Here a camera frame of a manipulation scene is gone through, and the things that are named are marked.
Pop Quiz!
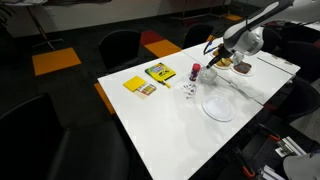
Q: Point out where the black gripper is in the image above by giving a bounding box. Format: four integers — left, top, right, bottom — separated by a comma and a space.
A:
205, 46, 235, 70

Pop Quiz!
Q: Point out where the cut glass container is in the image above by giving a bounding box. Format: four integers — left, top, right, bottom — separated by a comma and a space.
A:
198, 73, 218, 85

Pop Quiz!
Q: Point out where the white plate with bread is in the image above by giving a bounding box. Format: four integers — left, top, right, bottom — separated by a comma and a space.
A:
213, 57, 234, 70

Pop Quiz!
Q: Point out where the black office chair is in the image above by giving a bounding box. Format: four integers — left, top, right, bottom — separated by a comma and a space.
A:
182, 23, 215, 50
261, 23, 284, 56
97, 28, 143, 74
279, 39, 320, 84
0, 93, 133, 180
264, 77, 320, 125

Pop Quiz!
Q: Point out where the white plate with brownie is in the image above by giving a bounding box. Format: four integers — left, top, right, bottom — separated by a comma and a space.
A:
230, 60, 257, 78

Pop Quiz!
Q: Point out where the white paper napkin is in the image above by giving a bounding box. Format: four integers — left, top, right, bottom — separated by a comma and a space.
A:
228, 78, 265, 100

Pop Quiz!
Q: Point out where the empty white plate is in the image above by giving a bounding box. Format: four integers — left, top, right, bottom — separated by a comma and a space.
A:
201, 95, 237, 123

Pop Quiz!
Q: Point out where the yellow marker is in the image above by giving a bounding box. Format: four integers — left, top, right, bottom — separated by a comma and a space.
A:
159, 78, 172, 90

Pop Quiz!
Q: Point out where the yellow green crayon box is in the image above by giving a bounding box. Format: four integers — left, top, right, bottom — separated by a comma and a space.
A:
144, 61, 177, 82

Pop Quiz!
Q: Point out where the beige multicolour crayon pack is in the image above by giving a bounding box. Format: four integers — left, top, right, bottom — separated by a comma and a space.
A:
134, 82, 158, 101

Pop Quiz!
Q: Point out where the yellow sticky note pad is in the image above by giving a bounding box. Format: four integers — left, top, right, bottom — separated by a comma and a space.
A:
122, 75, 147, 93

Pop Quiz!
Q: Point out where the grey rounded object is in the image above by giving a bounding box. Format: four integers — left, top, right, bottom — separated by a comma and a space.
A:
282, 152, 320, 180

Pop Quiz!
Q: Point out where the grey pole stand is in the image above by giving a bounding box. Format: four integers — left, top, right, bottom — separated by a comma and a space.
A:
25, 4, 65, 52

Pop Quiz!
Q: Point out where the black cable blue connector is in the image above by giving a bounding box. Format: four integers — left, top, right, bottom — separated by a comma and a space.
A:
202, 26, 231, 57

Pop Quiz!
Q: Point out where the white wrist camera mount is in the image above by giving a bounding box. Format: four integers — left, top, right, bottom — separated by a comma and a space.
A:
232, 50, 245, 67

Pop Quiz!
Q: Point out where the black clamp orange handle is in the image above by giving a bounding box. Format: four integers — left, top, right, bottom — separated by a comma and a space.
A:
232, 147, 257, 180
257, 122, 282, 142

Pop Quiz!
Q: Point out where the silver metal bracket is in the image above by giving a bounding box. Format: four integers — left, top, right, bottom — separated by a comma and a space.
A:
274, 135, 307, 159

